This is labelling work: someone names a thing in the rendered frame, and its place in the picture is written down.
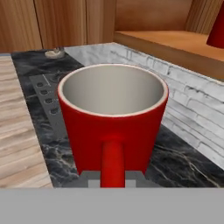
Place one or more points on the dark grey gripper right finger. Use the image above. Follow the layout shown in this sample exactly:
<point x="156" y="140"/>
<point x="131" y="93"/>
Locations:
<point x="135" y="178"/>

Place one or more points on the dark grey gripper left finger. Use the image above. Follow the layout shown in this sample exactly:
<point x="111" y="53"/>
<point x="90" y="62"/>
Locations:
<point x="90" y="178"/>

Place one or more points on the red mug with white interior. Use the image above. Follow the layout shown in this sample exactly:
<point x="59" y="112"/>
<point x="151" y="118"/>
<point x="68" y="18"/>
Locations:
<point x="113" y="132"/>

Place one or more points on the open wooden cabinet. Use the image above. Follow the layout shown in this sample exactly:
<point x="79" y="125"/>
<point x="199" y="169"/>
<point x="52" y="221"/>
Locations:
<point x="175" y="43"/>

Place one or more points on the wooden cabinet door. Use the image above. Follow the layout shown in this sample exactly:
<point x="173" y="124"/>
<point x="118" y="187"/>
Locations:
<point x="100" y="20"/>
<point x="17" y="26"/>
<point x="61" y="23"/>

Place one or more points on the grey hob with knobs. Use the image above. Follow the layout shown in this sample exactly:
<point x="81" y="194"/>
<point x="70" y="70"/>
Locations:
<point x="55" y="116"/>

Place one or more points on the small beige round object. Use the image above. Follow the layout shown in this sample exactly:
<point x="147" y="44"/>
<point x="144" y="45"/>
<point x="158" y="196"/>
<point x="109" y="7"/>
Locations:
<point x="53" y="53"/>

